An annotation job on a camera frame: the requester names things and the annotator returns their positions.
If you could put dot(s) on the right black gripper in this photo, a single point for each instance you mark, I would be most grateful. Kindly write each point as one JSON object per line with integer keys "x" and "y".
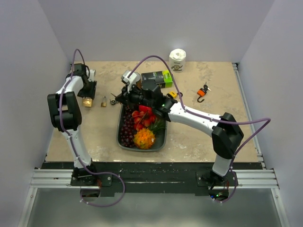
{"x": 127, "y": 96}

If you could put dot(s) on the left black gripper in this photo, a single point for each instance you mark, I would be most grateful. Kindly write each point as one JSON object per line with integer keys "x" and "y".
{"x": 91, "y": 93}

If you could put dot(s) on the large brass padlock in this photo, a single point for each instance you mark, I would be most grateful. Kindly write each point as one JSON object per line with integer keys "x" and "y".
{"x": 87, "y": 102}

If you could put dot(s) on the small brass padlock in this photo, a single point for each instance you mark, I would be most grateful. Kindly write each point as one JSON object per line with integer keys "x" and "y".
{"x": 103, "y": 102}

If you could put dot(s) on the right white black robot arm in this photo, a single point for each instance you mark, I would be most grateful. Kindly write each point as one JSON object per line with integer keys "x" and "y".
{"x": 225, "y": 133}

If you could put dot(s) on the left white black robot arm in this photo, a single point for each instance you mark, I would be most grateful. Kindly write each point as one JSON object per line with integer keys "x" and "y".
{"x": 66, "y": 116}

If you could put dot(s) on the tin can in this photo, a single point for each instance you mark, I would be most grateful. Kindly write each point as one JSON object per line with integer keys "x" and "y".
{"x": 137, "y": 79}

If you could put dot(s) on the red pomegranate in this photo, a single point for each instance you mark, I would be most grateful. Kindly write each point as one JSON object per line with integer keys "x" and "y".
{"x": 145, "y": 109}

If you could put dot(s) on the red cherries bunch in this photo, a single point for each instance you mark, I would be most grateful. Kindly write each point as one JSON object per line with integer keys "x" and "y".
{"x": 143, "y": 119}

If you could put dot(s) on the dark red grape bunch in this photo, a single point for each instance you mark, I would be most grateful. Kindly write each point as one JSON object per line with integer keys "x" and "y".
{"x": 126, "y": 128}

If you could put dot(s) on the black green box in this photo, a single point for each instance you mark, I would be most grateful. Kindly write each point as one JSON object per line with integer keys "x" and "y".
{"x": 162, "y": 78}

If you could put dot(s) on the orange dragon fruit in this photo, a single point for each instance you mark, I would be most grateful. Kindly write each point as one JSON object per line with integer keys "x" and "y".
{"x": 144, "y": 139}

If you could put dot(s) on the yellow black padlock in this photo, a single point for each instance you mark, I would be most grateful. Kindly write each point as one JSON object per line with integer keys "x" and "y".
{"x": 173, "y": 94}

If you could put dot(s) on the dark grey fruit tray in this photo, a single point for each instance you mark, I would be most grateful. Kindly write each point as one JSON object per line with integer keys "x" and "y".
{"x": 159, "y": 128}

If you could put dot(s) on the toilet paper roll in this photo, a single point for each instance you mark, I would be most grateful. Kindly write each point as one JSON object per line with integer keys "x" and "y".
{"x": 177, "y": 59}

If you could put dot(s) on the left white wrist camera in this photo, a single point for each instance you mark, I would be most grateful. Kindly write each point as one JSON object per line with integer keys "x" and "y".
{"x": 91, "y": 75}

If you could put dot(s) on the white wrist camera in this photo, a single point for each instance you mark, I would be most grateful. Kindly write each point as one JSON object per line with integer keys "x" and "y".
{"x": 91, "y": 75}
{"x": 128, "y": 79}

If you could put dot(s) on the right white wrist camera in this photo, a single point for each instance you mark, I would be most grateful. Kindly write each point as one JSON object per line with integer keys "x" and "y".
{"x": 128, "y": 79}

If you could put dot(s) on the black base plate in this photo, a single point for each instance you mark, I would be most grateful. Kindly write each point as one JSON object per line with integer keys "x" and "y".
{"x": 147, "y": 177}

